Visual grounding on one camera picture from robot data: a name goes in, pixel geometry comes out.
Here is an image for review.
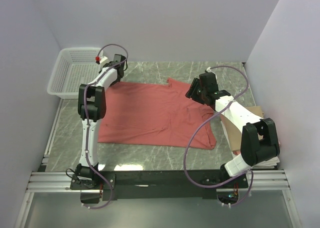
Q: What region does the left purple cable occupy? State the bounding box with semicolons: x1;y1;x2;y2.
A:
83;44;129;210

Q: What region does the aluminium rail frame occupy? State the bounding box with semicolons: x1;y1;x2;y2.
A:
14;100;292;227

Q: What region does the folded tan t-shirt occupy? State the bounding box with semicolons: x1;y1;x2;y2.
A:
220;106;264;155

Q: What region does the white plastic basket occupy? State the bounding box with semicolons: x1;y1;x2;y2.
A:
47;47;100;99

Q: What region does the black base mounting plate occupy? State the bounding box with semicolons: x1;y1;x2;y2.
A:
70;170;248;204

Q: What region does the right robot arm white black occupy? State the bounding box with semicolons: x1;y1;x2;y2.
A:
185;73;280;187

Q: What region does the purple cable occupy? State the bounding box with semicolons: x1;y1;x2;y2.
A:
183;65;254;206
83;44;129;210

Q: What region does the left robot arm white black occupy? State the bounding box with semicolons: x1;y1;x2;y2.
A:
75;54;128;189

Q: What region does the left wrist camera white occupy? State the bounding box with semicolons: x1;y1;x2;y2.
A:
95;56;109;66

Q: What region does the red t-shirt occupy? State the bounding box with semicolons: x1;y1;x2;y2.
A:
98;78;216;150

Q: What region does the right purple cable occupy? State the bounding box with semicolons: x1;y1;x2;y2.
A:
183;65;254;206

